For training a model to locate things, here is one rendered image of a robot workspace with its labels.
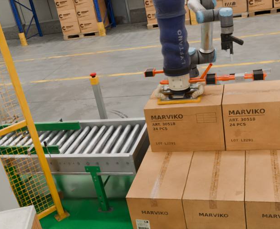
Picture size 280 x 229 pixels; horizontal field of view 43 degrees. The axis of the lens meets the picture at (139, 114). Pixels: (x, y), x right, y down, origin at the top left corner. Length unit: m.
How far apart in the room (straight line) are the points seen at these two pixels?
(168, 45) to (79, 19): 8.49
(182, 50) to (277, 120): 0.86
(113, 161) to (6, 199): 0.88
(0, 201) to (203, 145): 1.54
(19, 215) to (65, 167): 1.40
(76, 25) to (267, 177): 9.24
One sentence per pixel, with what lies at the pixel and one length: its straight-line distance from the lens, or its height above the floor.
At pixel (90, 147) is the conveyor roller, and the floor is 0.54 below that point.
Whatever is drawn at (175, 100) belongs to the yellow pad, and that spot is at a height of 0.97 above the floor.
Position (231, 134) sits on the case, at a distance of 2.83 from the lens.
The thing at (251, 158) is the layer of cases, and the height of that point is 0.54.
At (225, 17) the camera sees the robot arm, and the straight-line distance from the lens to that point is 2.68.
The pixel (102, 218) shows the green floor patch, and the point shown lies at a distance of 3.33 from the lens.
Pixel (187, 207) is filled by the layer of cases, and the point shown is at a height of 0.47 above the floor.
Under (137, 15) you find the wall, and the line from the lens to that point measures 11.66.
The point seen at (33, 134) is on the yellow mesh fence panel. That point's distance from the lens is 3.07.
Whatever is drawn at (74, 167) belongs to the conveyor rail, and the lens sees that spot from 3.21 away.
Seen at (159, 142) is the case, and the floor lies 0.63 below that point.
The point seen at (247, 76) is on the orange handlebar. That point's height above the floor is 1.08.
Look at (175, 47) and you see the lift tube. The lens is 2.71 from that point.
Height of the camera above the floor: 2.07
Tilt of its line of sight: 24 degrees down
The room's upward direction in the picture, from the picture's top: 11 degrees counter-clockwise
